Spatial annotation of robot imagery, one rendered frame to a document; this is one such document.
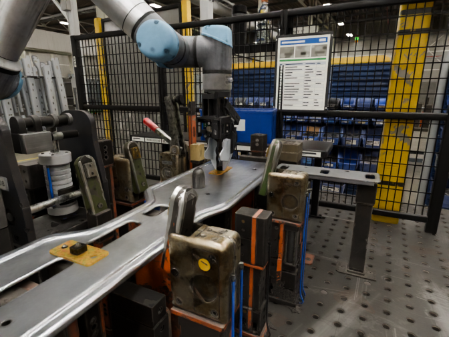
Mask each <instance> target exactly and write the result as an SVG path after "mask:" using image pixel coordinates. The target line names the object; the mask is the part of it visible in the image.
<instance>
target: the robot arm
mask: <svg viewBox="0 0 449 337"><path fill-rule="evenodd" d="M91 1H92V2H93V3H94V4H95V5H96V6H97V7H98V8H99V9H101V10H102V11H103V12H104V13H105V14H106V15H107V16H108V17H109V18H110V19H111V20H112V21H113V22H114V23H115V24H116V25H117V26H118V27H119V28H120V29H121V30H122V31H123V32H124V33H126V34H127V35H128V36H129V37H130V38H131V39H132V40H133V41H134V42H135V43H136V44H137V45H138V47H139V50H140V51H141V52H142V53H143V54H144V55H145V56H146V57H147V58H148V59H150V60H152V61H153V62H156V65H157V66H158V67H160V68H168V69H172V68H202V89H203V90H205V92H204V93H202V116H199V117H196V135H197V137H200V136H202V134H203V137H204V138H205V140H206V143H207V144H208V148H207V149H206V150H205V152H204V157H205V159H210V160H211V163H212V165H213V167H214V168H215V169H216V170H217V167H218V165H219V160H218V155H219V153H218V147H219V140H218V139H223V141H222V150H221V152H220V160H223V162H222V170H225V169H226V167H227V166H228V164H229V162H230V160H231V157H232V155H233V152H234V150H235V146H236V144H237V127H235V126H234V125H239V121H240V119H241V117H240V116H239V115H238V114H237V112H236V110H235V109H234V108H233V106H232V105H231V103H230V102H229V101H228V99H225V97H231V92H230V91H229V90H232V81H233V79H232V48H233V46H232V31H231V29H230V28H229V27H227V26H225V25H206V26H204V27H203V28H202V33H201V35H197V36H181V35H180V34H179V33H178V32H176V31H175V30H174V29H173V28H172V27H171V26H170V25H169V24H167V22H165V20H163V18H161V16H159V15H158V14H157V13H156V12H155V11H154V10H153V9H152V8H151V7H150V6H149V5H148V4H147V3H146V2H145V1H144V0H91ZM49 2H50V0H1V1H0V100H6V99H10V98H12V97H14V96H16V95H17V94H18V93H19V92H20V90H21V88H22V85H23V80H22V79H21V77H22V73H21V69H22V67H21V64H20V63H19V58H20V56H21V54H22V53H23V50H24V49H25V47H26V45H27V43H28V41H29V39H30V37H31V36H32V34H33V32H34V30H35V28H36V27H37V24H38V23H39V20H40V19H41V17H42V15H43V13H44V11H45V9H46V8H47V6H48V4H49ZM199 122H200V132H198V123H199ZM202 123H203V130H202Z"/></svg>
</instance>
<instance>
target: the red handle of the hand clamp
mask: <svg viewBox="0 0 449 337"><path fill-rule="evenodd" d="M143 123H144V124H145V125H147V127H149V128H150V129H151V130H152V131H153V132H155V133H157V134H158V135H159V136H160V137H162V138H163V139H164V140H165V141H166V142H167V143H168V144H170V145H171V146H172V141H171V137H169V136H168V135H167V134H166V133H165V132H163V131H162V130H161V129H160V127H159V126H157V125H156V124H155V123H153V121H151V120H150V119H149V118H145V119H143Z"/></svg>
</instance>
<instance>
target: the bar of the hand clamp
mask: <svg viewBox="0 0 449 337"><path fill-rule="evenodd" d="M163 104H165V106H166V113H167V117H168V125H169V129H170V136H171V141H172V145H176V146H178V147H179V148H180V145H181V147H182V148H183V149H182V151H180V154H179V156H180V155H181V154H186V147H185V143H184V135H183V131H182V123H181V119H180V111H179V107H178V105H183V104H184V97H183V96H182V95H181V94H180V95H177V96H165V97H164V101H163Z"/></svg>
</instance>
